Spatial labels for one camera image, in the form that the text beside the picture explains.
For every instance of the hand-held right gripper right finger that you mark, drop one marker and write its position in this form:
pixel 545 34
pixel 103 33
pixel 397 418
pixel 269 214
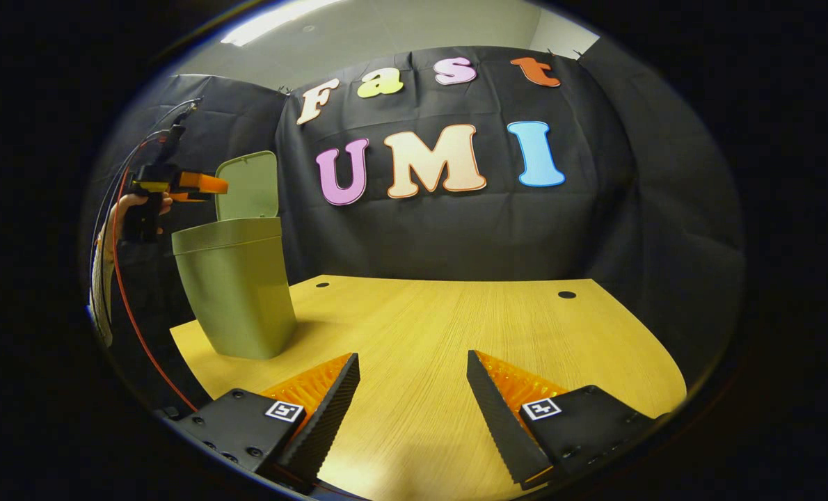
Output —
pixel 501 424

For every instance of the black backdrop cloth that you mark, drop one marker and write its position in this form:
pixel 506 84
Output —
pixel 456 236

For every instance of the ceiling light panel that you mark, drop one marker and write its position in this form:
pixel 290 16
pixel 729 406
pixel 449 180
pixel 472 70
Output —
pixel 275 21

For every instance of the green desktop garbage bin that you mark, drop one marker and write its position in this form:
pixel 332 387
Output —
pixel 236 292

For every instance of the wooden desktop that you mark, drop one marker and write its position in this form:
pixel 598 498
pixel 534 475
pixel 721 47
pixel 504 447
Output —
pixel 421 334

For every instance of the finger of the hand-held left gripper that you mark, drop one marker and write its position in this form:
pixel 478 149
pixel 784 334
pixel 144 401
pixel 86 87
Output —
pixel 205 184
pixel 191 198

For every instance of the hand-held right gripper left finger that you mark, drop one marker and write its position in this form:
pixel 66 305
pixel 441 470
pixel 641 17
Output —
pixel 327 417

